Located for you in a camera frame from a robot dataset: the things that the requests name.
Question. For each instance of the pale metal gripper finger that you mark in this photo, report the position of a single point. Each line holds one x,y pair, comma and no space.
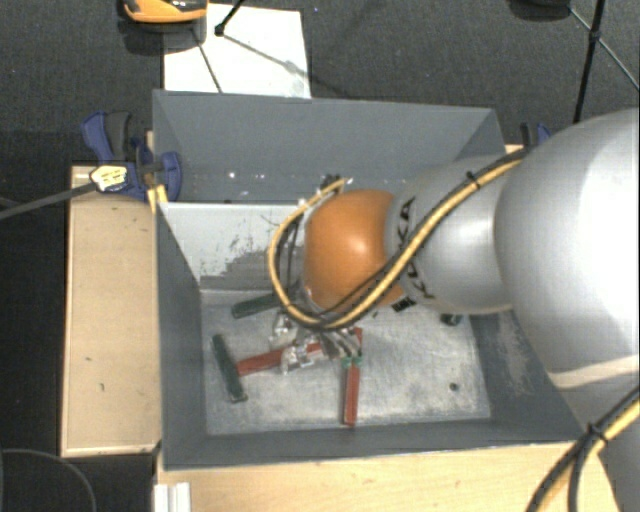
283,331
299,361

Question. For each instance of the dark green flat block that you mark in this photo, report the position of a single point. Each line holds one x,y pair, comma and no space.
252,305
229,367

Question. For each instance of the red-brown flat block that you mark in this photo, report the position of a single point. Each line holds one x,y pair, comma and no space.
257,364
350,395

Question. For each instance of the pale wood board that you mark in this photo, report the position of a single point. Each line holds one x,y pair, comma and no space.
110,325

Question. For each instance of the grey metal bin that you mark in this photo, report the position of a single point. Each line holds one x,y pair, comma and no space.
310,140

